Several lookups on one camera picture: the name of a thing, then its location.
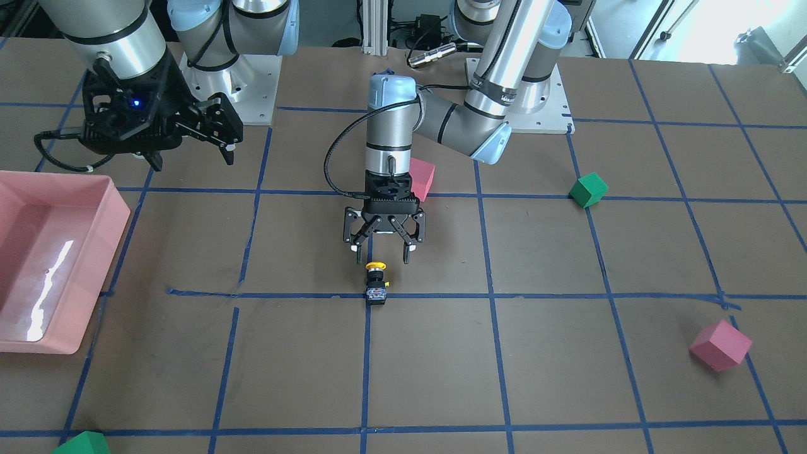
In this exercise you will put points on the pink foam cube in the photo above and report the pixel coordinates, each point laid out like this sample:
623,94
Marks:
422,175
721,346

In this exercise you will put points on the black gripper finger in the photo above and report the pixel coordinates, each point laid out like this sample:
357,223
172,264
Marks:
354,251
155,160
227,151
409,245

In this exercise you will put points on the green foam cube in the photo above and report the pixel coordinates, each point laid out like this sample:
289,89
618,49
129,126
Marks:
588,190
87,442

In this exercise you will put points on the pink plastic bin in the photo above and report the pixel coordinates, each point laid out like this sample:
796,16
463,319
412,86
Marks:
59,234

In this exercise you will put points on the aluminium frame post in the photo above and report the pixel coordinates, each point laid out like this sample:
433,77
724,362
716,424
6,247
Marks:
375,17

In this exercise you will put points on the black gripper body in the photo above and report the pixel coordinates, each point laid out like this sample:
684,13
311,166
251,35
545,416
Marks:
174,101
384,224

